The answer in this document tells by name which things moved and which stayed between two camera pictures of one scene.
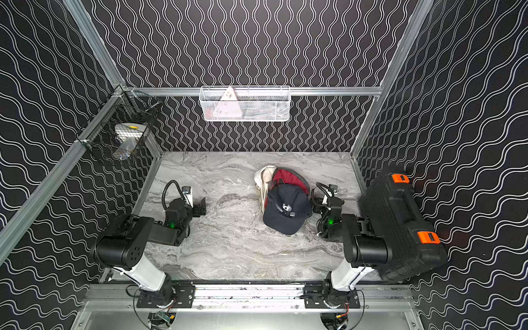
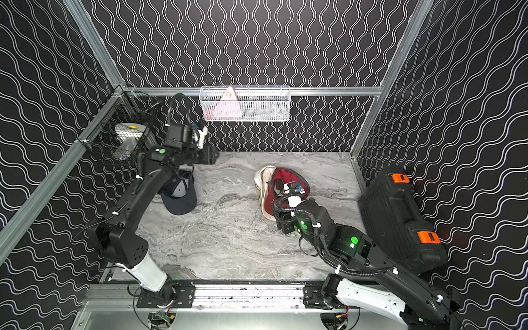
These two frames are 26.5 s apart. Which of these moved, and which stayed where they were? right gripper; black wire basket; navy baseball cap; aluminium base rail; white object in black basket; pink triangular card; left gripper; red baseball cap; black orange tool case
Moved: navy baseball cap; left gripper; right gripper
Stayed: black orange tool case; black wire basket; aluminium base rail; white object in black basket; pink triangular card; red baseball cap
